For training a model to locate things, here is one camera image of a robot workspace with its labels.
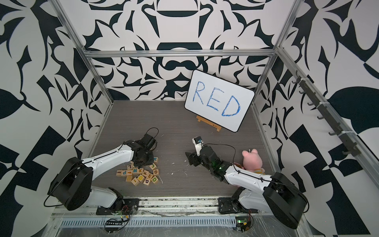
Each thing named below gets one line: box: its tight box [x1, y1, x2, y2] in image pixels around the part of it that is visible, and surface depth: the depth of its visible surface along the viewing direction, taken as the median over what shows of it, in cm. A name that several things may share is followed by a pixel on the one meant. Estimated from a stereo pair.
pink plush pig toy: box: [233, 148, 266, 175], surface depth 86 cm
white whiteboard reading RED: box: [184, 69, 256, 133], surface depth 96 cm
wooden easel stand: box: [195, 115, 223, 132], surface depth 104 cm
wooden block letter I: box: [130, 176, 141, 187], surface depth 81 cm
